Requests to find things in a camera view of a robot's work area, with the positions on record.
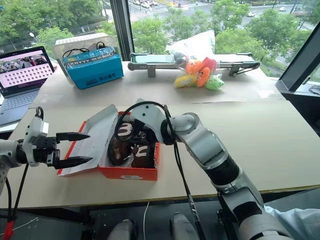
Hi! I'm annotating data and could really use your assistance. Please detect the dark slanted window beam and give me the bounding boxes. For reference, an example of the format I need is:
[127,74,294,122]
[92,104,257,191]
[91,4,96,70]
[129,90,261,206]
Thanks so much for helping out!
[274,29,320,94]

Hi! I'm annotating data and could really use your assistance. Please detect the brown shoe with white print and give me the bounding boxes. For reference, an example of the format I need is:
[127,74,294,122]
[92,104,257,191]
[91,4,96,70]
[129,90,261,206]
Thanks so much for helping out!
[129,134,155,169]
[107,119,136,167]

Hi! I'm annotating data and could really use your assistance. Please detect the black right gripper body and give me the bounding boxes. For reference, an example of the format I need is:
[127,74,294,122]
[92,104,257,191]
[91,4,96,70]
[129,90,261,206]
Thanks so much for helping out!
[131,119,154,138]

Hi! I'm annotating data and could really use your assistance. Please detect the green plush toy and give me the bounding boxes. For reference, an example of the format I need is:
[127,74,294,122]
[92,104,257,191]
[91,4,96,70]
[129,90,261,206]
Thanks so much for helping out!
[204,74,225,92]

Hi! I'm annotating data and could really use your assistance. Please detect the thin black cable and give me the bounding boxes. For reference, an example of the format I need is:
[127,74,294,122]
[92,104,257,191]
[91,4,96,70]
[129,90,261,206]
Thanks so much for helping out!
[62,41,106,60]

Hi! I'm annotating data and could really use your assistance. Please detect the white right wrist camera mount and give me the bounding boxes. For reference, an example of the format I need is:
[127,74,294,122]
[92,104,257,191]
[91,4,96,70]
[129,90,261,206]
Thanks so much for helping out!
[128,103,166,145]

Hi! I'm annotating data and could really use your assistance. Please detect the red tape on cable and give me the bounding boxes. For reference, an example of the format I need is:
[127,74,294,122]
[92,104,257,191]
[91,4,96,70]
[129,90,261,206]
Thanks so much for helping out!
[2,219,15,239]

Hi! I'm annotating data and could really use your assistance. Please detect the grey laptop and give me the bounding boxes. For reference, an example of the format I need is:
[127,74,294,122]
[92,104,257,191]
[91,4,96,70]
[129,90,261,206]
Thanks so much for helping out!
[0,45,56,126]

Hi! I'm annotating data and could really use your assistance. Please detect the dark window frame pillar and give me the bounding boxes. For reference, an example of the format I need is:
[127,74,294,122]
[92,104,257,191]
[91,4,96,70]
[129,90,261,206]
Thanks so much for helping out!
[109,0,136,62]

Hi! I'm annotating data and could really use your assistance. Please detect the small grey conveyor belt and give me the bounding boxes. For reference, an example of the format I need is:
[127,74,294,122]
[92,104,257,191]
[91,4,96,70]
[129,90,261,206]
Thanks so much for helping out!
[127,52,261,79]

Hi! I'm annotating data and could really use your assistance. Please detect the blue box in plastic bin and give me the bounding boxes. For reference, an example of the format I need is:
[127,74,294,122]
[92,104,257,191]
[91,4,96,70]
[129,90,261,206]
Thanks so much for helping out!
[51,34,119,87]

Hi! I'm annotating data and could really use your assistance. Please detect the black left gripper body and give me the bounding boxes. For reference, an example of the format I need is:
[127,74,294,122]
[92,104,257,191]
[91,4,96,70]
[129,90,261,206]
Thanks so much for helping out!
[32,136,61,168]

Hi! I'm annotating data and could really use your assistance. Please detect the clear plastic bag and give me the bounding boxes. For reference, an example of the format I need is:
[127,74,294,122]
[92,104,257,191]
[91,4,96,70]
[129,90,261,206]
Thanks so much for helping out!
[165,29,226,91]

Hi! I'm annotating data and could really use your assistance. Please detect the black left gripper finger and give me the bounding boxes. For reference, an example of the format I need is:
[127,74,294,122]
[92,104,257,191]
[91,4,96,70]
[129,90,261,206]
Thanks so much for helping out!
[51,155,94,170]
[55,131,91,144]

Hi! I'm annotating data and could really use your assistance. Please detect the yellow plush toy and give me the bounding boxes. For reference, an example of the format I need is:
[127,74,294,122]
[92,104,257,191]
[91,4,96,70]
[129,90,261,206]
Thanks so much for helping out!
[173,74,198,89]

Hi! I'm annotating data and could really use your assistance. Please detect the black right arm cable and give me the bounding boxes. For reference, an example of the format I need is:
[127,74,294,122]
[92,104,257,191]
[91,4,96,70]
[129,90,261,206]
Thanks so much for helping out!
[115,100,204,240]

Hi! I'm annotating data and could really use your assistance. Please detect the orange shoebox with lid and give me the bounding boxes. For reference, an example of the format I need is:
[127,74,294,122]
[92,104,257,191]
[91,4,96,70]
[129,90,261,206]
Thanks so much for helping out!
[56,104,161,182]

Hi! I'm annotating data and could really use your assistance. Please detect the orange plush toy with face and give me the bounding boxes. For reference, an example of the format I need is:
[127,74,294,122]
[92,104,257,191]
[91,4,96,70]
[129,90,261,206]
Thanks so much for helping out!
[195,66,211,89]

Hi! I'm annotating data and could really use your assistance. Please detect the grey rounded shape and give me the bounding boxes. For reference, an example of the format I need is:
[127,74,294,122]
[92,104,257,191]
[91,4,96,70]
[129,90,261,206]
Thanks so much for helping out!
[170,212,201,240]
[111,219,138,240]

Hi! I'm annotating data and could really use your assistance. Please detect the red plush toy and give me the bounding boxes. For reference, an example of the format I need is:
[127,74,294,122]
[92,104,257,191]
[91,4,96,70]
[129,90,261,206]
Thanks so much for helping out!
[201,56,218,74]

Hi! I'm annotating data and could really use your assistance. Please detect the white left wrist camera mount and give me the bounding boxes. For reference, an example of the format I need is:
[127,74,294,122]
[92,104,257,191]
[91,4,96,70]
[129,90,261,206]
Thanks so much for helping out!
[22,116,50,168]

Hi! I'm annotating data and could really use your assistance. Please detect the thin white cable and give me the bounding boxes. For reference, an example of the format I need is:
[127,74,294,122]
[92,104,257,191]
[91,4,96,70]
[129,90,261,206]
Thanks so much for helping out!
[142,200,151,240]

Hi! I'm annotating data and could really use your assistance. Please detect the blue cardboard box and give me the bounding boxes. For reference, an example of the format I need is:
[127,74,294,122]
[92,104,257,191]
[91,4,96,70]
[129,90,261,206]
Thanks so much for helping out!
[62,47,125,90]

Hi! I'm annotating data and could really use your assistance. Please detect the light blue cloth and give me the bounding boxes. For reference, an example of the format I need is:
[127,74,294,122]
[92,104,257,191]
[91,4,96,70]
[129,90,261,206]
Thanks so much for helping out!
[264,203,320,240]

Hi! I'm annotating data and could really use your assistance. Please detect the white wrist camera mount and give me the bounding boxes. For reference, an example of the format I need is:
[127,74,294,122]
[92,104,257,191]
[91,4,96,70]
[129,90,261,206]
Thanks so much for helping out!
[22,116,50,168]
[128,103,166,145]

